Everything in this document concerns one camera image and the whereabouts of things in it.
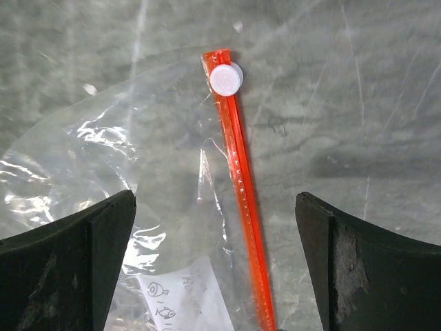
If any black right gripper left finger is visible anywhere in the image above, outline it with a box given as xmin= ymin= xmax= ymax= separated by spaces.
xmin=1 ymin=190 xmax=136 ymax=330

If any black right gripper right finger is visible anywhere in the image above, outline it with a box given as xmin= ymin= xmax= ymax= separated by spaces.
xmin=295 ymin=192 xmax=440 ymax=330

